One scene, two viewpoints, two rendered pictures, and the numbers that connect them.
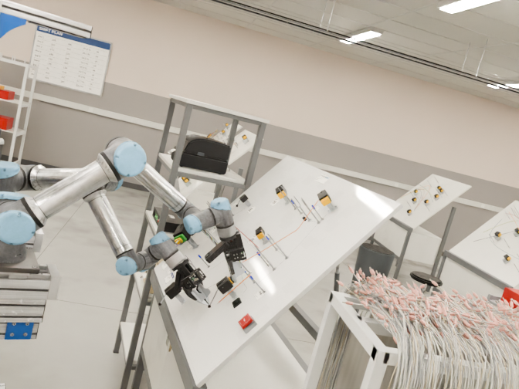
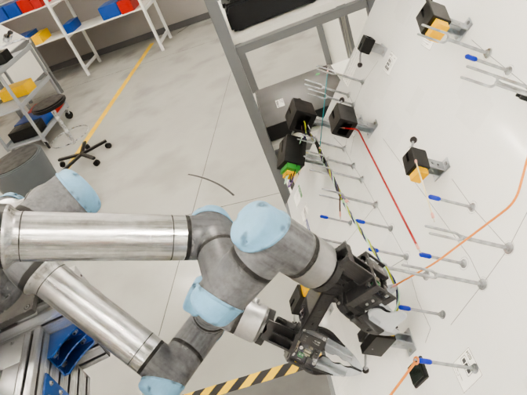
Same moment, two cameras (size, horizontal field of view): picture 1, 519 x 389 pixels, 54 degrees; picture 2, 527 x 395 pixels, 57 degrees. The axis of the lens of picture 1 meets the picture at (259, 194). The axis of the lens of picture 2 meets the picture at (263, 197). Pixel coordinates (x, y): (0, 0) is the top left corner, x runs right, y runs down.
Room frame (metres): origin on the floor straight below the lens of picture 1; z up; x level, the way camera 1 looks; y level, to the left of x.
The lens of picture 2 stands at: (1.53, -0.14, 1.89)
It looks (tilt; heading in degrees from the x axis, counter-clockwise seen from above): 34 degrees down; 29
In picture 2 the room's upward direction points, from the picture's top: 23 degrees counter-clockwise
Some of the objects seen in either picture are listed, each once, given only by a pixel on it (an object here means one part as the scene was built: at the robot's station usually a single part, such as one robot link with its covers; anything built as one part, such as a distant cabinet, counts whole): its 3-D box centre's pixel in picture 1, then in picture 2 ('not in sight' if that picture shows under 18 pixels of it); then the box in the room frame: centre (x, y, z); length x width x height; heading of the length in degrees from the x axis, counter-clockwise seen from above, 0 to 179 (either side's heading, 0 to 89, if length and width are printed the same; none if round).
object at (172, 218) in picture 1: (181, 222); (300, 101); (3.14, 0.43, 1.09); 0.35 x 0.33 x 0.07; 22
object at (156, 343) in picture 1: (157, 338); not in sight; (2.54, 0.33, 0.60); 0.55 x 0.02 x 0.39; 22
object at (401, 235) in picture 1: (414, 225); not in sight; (7.83, -2.43, 0.83); 1.18 x 0.72 x 1.65; 10
